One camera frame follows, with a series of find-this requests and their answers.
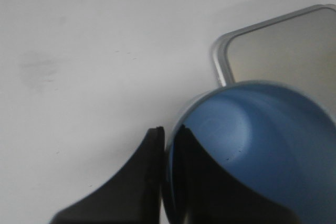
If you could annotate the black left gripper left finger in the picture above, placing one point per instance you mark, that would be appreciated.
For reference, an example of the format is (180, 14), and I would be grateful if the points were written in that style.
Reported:
(132, 195)

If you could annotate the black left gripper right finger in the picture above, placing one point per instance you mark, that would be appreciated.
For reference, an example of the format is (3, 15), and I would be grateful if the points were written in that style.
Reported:
(203, 192)

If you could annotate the light blue plastic cup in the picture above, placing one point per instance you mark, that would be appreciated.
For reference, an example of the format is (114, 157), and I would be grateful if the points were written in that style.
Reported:
(273, 139)

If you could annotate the silver electronic kitchen scale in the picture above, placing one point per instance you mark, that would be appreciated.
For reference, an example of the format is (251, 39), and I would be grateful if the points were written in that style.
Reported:
(297, 48)

